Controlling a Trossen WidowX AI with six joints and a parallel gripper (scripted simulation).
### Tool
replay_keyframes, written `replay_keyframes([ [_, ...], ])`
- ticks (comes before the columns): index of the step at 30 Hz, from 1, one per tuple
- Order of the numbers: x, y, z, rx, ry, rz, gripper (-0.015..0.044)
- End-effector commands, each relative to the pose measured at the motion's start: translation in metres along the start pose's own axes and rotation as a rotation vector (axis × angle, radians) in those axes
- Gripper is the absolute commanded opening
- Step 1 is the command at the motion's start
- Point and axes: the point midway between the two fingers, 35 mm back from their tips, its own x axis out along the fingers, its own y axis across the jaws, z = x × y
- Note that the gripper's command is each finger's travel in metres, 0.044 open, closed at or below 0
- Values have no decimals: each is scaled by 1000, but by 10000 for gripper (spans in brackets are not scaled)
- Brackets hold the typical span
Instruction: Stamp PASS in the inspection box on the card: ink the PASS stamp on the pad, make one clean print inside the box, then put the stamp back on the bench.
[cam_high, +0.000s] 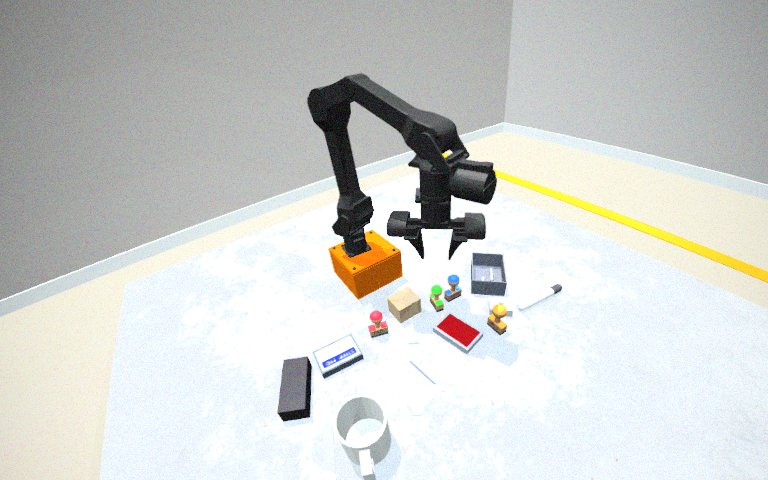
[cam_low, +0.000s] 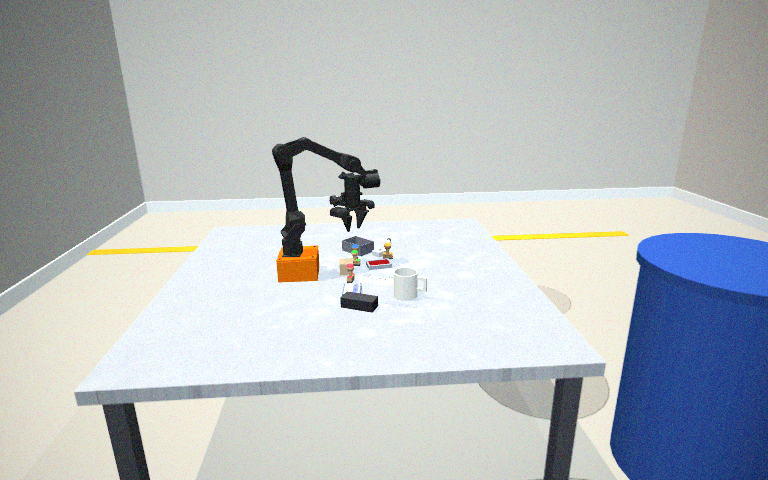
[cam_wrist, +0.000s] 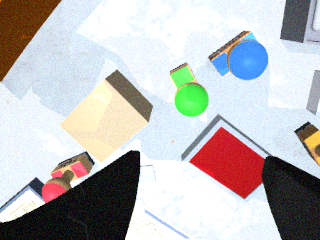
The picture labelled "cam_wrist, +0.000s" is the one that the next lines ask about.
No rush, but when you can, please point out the grey open-top box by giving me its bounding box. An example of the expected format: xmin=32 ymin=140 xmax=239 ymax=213
xmin=280 ymin=0 xmax=320 ymax=45

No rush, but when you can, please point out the yellow rubber stamp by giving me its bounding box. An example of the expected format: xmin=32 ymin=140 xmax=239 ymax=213
xmin=293 ymin=121 xmax=320 ymax=167

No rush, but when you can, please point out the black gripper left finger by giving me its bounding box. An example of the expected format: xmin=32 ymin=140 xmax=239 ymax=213
xmin=0 ymin=151 xmax=141 ymax=240

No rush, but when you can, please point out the wooden stamp with green top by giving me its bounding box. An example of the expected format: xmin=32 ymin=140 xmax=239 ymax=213
xmin=169 ymin=61 xmax=208 ymax=116

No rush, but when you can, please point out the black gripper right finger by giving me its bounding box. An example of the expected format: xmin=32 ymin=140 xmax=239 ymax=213
xmin=261 ymin=156 xmax=320 ymax=240

